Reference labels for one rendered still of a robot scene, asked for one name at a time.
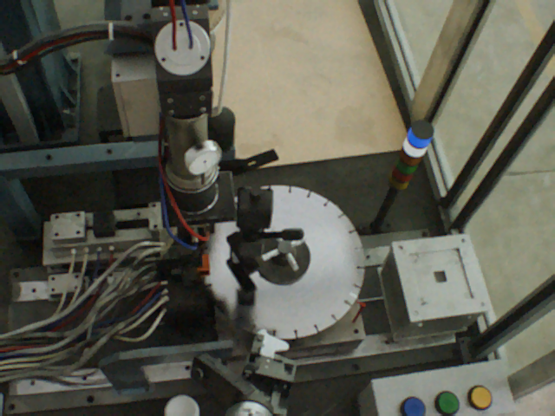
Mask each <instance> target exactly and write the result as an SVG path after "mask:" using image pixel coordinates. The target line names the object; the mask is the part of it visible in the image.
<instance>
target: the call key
mask: <svg viewBox="0 0 555 416"><path fill-rule="evenodd" d="M470 399H471V401H472V403H473V404H474V405H475V407H477V408H482V407H485V406H488V405H489V404H490V402H491V395H490V393H489V392H488V391H487V390H486V388H484V387H478V388H475V389H474V390H473V391H472V392H471V394H470Z"/></svg>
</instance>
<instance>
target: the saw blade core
mask: <svg viewBox="0 0 555 416"><path fill-rule="evenodd" d="M271 189H272V190H273V214H272V220H271V228H275V229H276V231H282V230H283V229H291V228H301V229H302V230H303V231H304V236H305V237H306V239H307V240H306V241H305V243H306V244H307V245H309V247H310V252H311V263H310V266H309V268H308V270H307V271H306V273H305V274H304V276H303V277H301V278H300V279H299V280H297V281H295V282H294V283H286V284H282V283H273V282H271V281H269V280H267V279H266V278H264V277H263V276H262V275H261V274H260V273H259V271H257V272H256V273H254V274H252V275H250V276H248V275H247V273H246V272H245V271H244V269H243V268H242V266H241V265H240V263H239V262H238V259H233V255H232V259H230V246H229V245H228V243H227V242H226V237H227V236H229V235H231V234H232V233H233V232H235V231H237V232H238V230H239V229H238V228H237V227H236V221H234V222H225V223H216V224H215V234H212V235H210V236H209V239H208V241H207V242H206V244H205V247H207V249H204V251H203V254H202V255H206V254H208V257H210V266H211V269H210V270H202V271H200V272H199V275H200V279H202V282H203V284H204V287H206V286H208V285H210V284H212V286H209V287H206V288H205V289H206V293H207V294H208V295H209V297H210V299H211V300H212V302H213V304H214V305H216V304H217V303H219V301H222V303H219V304H218V305H217V306H216V308H217V309H218V310H219V311H220V312H221V313H222V314H223V315H224V316H225V318H226V319H227V320H229V321H231V320H232V318H233V317H234V316H237V318H234V319H233V321H232V323H234V324H236V325H237V326H239V327H240V328H242V329H244V330H246V331H248V332H251V330H252V326H253V325H255V328H254V329H253V331H252V333H253V334H256V333H257V332H259V331H260V330H262V329H264V330H266V333H267V334H268V335H269V336H273V332H272V331H273V330H275V331H276V332H275V334H274V338H276V339H296V335H295V333H294V330H296V331H297V338H301V337H305V336H309V335H313V334H316V333H317V331H318V332H320V331H323V330H325V329H327V328H329V327H330V326H332V325H333V324H335V323H336V320H339V319H340V318H341V317H342V316H343V315H344V314H345V313H346V312H347V311H348V309H349V308H350V305H352V304H353V302H354V300H355V299H356V298H354V297H353V296H351V295H349V293H350V292H351V293H353V294H355V295H356V296H357V295H358V294H359V292H360V290H361V288H358V287H362V282H363V278H364V271H365V269H358V268H357V267H359V268H365V260H364V253H363V249H362V250H356V249H361V248H362V243H361V240H360V238H359V236H358V234H357V232H356V231H355V230H356V229H355V228H354V226H353V225H352V223H351V222H350V220H349V219H348V217H347V216H346V215H345V214H344V215H343V212H342V211H341V210H339V209H338V208H337V207H336V206H334V205H333V204H332V203H331V202H330V201H329V202H328V204H327V205H326V206H324V205H325V204H326V203H327V201H328V200H327V199H325V198H322V197H321V196H319V195H316V194H315V193H313V192H311V193H310V191H308V190H305V189H302V188H298V187H294V186H292V187H291V192H289V190H290V187H289V186H287V185H271ZM309 194H310V197H309V198H306V197H308V196H309ZM342 215H343V216H342ZM338 216H341V218H338ZM264 231H271V229H269V230H264ZM352 231H354V232H352ZM349 232H352V233H351V234H350V233H349ZM353 284H355V285H356V286H358V287H354V286H353ZM344 301H347V303H345V302H344ZM348 303H349V304H350V305H348ZM332 315H333V316H334V317H335V319H336V320H335V319H334V318H332V317H331V316H332ZM314 325H316V326H317V331H316V329H315V328H314Z"/></svg>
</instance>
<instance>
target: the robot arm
mask: <svg viewBox="0 0 555 416"><path fill-rule="evenodd" d="M288 348H289V345H288V344H287V343H286V342H284V341H281V340H279V339H276V338H274V337H272V336H269V335H268V334H267V333H266V330H264V329H262V330H260V331H259V332H257V333H256V336H255V339H254V342H253V345H252V349H251V354H248V355H247V357H246V360H245V365H244V369H243V373H242V375H241V376H238V375H236V374H235V373H234V372H233V371H231V370H230V369H229V368H227V367H226V366H224V365H223V364H222V363H220V362H219V361H217V360H216V359H215V358H213V357H212V356H211V355H209V354H208V353H206V352H203V353H201V354H198V355H197V356H195V357H193V365H192V369H191V377H192V378H194V379H195V380H196V381H197V382H198V383H199V384H201V385H202V386H203V387H205V388H206V389H207V390H208V391H210V392H211V393H212V394H214V395H215V396H216V397H218V398H219V399H220V400H222V401H223V402H224V403H225V404H227V405H228V406H229V408H228V410H227V411H226V412H225V416H286V414H287V410H286V409H287V404H288V399H289V397H290V394H291V388H292V385H293V381H294V377H295V372H296V366H297V361H291V360H288V359H286V358H284V357H280V356H278V355H276V354H273V353H274V352H277V351H286V350H288Z"/></svg>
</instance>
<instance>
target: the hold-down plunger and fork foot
mask: <svg viewBox="0 0 555 416"><path fill-rule="evenodd" d="M226 242H227V243H228V245H229V246H230V259H232V253H234V255H235V256H236V258H237V259H238V262H239V263H240V265H241V266H242V268H243V269H244V271H245V272H246V273H247V275H248V276H250V275H252V274H254V273H256V272H257V271H259V270H260V264H259V263H258V261H257V259H256V257H240V256H239V254H238V232H237V231H235V232H233V233H232V234H231V235H229V236H227V237H226Z"/></svg>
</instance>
